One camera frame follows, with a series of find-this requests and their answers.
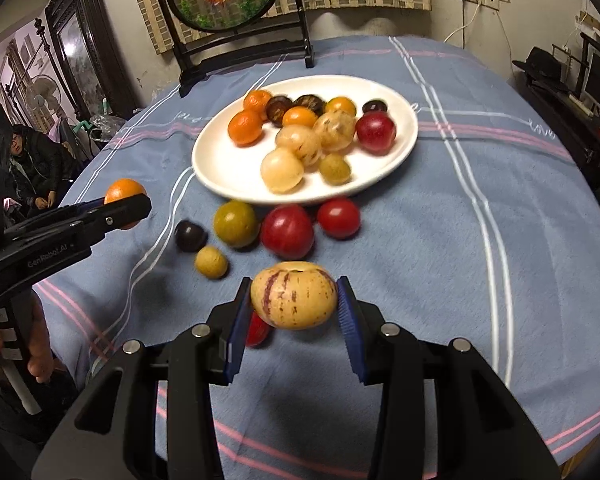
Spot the dark purple small fruit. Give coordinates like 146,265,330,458
174,220,208,254

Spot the standing fan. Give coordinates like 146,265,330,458
24,75,65,132

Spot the dark chestnut fruit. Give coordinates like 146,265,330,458
265,94,294,127

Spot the blue striped tablecloth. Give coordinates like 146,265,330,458
36,37,600,479

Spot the clear plastic bag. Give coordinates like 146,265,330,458
87,114,125,143

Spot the tan pepino melon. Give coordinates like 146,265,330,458
275,125,322,167

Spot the medium striped pepino melon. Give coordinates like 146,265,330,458
250,261,338,330

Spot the dark framed mirror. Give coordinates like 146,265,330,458
45,0,140,119

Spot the large striped pepino melon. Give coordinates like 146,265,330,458
313,110,356,153

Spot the pale peeled round fruit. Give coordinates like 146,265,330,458
260,148,304,194

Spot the round goldfish screen ornament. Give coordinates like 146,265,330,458
157,0,315,98

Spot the white oval plate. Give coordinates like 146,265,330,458
192,75,418,205

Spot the seated person in black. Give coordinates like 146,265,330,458
9,125,81,212

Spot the person's left hand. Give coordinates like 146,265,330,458
0,292,64,384

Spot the dark small fruit plate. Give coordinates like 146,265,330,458
362,100,388,114

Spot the black hat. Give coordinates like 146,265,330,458
513,47,570,94

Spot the red plum on plate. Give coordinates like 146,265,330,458
355,112,396,155

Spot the green orange tomato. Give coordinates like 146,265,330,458
213,200,260,248

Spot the red cherry tomato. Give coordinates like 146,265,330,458
246,311,272,348
317,197,361,240

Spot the white power cable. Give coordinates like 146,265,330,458
442,0,484,46

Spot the orange tangerine plate front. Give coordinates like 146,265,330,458
227,110,263,146

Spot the orange tangerine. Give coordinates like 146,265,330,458
104,178,151,230

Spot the large red plum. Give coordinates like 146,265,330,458
260,204,314,260

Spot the orange tangerine plate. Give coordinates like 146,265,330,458
227,110,263,146
242,89,273,122

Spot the orange tangerine plate back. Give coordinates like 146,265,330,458
242,89,273,122

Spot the yellow orange tomato right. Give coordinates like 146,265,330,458
324,96,358,117

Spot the red cherry tomato front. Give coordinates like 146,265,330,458
246,311,272,348

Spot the yellow orange tomato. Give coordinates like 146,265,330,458
282,106,317,128
324,96,358,117

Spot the dark brown mangosteen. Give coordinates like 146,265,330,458
294,94,326,117

